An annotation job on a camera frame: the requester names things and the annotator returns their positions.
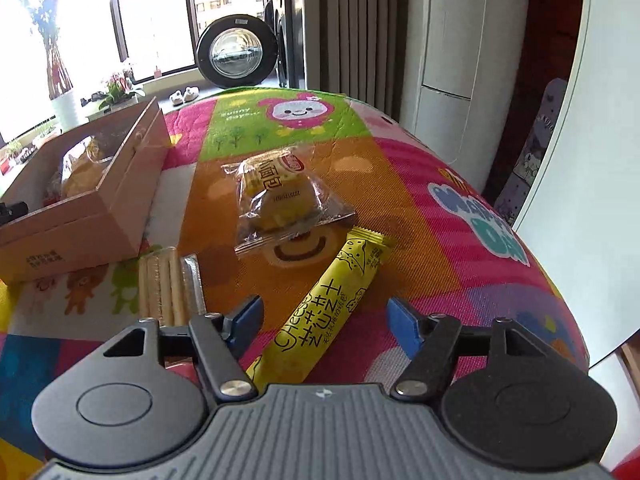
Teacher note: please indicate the pink flowering potted plant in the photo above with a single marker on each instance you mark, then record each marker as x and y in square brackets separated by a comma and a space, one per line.
[120, 91]

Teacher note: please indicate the white slippers pair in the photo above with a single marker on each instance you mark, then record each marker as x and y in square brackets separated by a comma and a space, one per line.
[188, 95]

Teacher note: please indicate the white air conditioner unit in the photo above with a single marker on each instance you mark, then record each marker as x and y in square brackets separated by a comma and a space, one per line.
[462, 57]

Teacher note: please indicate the sesame snack packet front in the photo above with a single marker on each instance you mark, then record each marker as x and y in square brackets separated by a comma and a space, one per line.
[82, 167]

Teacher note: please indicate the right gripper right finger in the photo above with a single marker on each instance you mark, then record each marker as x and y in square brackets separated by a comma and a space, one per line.
[429, 341]

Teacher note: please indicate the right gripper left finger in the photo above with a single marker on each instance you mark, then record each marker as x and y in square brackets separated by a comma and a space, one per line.
[219, 342]

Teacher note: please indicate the tall plant white pot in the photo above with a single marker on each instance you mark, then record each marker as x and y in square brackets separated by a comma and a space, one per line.
[44, 14]

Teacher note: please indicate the yellow cheese stick packet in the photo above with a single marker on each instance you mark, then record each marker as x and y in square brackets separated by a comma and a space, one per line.
[313, 325]

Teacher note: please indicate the dark grey washing machine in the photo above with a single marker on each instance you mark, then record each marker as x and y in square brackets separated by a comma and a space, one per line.
[285, 17]

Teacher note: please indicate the purple cartoon board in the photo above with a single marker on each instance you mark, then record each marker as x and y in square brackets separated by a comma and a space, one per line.
[513, 195]

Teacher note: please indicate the yellow bread bun packet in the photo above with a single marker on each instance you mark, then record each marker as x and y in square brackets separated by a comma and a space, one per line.
[278, 197]

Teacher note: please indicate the wafer biscuit clear packet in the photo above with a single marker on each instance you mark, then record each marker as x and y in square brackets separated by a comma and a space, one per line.
[170, 287]

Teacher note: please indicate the round washing machine door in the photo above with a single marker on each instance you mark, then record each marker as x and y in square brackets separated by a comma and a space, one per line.
[237, 50]

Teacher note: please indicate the pink cardboard box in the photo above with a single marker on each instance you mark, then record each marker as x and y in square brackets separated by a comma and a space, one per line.
[104, 222]

